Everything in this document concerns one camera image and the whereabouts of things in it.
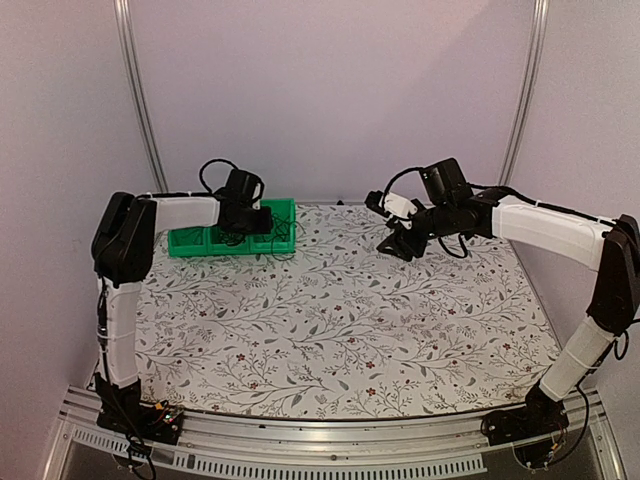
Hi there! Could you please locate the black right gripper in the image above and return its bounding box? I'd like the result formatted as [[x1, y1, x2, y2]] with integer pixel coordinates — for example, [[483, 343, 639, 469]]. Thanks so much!
[[377, 198, 457, 262]]

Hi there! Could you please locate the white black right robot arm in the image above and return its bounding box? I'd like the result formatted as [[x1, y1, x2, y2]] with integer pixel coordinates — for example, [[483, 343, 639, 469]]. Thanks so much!
[[366, 158, 639, 444]]

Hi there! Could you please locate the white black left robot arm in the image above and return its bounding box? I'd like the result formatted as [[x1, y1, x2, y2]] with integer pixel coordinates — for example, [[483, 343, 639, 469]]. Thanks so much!
[[91, 166, 273, 435]]

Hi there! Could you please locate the green bin middle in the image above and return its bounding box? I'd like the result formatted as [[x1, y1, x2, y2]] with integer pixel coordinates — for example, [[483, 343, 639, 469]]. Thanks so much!
[[207, 227, 250, 256]]

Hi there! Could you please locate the green bin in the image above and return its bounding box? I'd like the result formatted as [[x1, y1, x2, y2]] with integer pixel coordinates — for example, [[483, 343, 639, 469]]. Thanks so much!
[[249, 198, 297, 255], [207, 227, 250, 256], [168, 227, 208, 258]]

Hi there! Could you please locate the green bin left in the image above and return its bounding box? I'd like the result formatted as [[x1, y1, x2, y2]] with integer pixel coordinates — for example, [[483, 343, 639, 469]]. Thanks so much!
[[168, 227, 208, 258]]

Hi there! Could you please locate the green bin right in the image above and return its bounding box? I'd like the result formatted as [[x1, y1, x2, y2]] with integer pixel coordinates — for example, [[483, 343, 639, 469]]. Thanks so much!
[[249, 198, 297, 255]]

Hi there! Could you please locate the floral patterned table mat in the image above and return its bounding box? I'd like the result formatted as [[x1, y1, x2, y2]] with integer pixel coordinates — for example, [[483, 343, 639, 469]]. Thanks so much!
[[136, 205, 559, 419]]

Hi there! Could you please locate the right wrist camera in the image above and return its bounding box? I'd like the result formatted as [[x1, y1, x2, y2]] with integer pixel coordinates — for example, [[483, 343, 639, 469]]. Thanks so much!
[[365, 190, 387, 217]]

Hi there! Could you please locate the aluminium front frame rail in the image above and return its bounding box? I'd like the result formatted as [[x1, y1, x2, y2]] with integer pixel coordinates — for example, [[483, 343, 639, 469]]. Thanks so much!
[[43, 387, 627, 479]]

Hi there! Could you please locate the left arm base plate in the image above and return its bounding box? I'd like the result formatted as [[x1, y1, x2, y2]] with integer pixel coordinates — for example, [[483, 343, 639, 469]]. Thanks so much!
[[97, 400, 185, 445]]

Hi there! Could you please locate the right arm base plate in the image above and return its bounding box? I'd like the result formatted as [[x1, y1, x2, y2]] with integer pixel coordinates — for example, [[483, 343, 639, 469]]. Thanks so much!
[[480, 407, 569, 470]]

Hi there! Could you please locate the aluminium back left post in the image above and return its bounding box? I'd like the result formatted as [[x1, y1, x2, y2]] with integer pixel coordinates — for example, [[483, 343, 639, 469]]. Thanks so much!
[[113, 0, 169, 193]]

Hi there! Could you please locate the aluminium post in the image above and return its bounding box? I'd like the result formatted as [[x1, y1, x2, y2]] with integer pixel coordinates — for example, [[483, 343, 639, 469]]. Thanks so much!
[[113, 0, 169, 193], [498, 0, 550, 185]]

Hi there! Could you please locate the aluminium back right post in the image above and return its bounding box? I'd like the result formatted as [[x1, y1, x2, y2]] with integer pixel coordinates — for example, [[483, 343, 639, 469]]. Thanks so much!
[[498, 0, 550, 185]]

